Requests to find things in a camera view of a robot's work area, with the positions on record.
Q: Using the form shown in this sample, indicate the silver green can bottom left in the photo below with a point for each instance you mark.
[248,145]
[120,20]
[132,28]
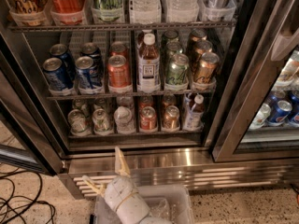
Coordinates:
[78,123]

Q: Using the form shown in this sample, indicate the clear water bottle top left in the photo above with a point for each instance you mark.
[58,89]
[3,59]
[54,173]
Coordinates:
[145,11]

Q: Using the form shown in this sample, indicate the silver green can rear left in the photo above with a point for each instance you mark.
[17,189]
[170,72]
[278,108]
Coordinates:
[82,105]

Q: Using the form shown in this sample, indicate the middle wire shelf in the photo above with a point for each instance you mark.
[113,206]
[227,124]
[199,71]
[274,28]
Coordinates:
[130,94]

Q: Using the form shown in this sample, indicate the orange can bottom front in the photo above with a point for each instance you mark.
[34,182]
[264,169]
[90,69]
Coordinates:
[148,119]

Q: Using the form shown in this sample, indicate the right glass fridge door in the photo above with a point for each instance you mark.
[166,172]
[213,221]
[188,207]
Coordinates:
[265,35]

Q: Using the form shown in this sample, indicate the blue can front left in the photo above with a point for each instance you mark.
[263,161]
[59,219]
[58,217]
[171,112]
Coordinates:
[57,76]

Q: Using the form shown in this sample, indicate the blue can rear left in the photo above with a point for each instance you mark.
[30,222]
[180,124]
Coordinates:
[62,52]

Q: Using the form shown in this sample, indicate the orange can bottom rear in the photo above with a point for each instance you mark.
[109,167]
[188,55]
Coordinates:
[145,101]

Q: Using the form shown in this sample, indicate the copper can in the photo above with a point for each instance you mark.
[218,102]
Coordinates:
[170,122]
[167,100]

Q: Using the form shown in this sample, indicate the wire shelf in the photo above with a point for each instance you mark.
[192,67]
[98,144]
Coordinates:
[122,26]
[130,94]

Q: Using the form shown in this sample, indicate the silver green can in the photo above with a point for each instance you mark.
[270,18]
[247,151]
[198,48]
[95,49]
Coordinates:
[78,123]
[101,122]
[103,103]
[82,105]

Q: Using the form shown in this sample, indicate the copper can bottom front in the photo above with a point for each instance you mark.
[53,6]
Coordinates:
[170,122]

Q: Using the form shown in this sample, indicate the clear water bottle front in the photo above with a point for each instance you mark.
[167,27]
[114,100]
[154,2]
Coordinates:
[124,120]

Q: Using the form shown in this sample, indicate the green can front middle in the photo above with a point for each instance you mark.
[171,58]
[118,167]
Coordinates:
[176,78]

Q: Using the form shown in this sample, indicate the blue pepsi can front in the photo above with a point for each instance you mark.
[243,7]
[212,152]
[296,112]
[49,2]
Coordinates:
[89,79]

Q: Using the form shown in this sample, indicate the orange can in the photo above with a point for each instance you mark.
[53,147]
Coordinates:
[148,119]
[119,74]
[118,48]
[145,101]

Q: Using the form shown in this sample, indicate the steel fridge base grille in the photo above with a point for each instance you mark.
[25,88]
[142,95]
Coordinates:
[190,167]

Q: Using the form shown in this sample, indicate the orange can front middle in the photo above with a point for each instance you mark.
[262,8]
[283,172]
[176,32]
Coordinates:
[119,74]

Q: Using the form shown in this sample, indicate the gold can front middle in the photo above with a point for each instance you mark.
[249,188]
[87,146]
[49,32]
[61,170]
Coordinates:
[205,70]

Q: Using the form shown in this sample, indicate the brown tea bottle front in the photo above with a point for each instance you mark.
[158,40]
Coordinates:
[149,65]

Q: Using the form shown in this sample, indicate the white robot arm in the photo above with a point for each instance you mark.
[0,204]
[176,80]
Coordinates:
[150,219]

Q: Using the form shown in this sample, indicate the green can top shelf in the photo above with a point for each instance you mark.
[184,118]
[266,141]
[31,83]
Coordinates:
[108,10]

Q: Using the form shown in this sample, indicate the copper can bottom rear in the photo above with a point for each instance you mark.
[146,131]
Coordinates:
[167,100]

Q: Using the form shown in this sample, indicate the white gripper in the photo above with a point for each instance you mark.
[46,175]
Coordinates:
[120,190]

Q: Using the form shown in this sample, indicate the left open fridge door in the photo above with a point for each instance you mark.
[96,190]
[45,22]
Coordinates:
[21,118]

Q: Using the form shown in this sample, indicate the tea bottle rear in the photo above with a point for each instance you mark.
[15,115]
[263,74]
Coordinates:
[140,37]

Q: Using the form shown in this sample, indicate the red cola can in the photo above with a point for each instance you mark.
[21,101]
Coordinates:
[68,12]

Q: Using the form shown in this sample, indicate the blue pepsi can right fridge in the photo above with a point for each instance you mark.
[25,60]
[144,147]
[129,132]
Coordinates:
[280,111]

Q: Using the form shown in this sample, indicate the white can right fridge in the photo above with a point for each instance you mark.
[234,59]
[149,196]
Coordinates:
[260,117]

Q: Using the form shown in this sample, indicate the top wire shelf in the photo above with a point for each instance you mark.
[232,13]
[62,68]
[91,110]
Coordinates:
[122,26]

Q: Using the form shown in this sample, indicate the tea bottle bottom shelf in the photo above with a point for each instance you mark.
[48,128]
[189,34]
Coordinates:
[193,110]

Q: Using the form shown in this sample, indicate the orange can rear middle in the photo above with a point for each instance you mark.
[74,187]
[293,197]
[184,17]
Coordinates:
[118,48]

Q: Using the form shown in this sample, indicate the gold can rear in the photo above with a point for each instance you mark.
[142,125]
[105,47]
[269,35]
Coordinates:
[195,35]

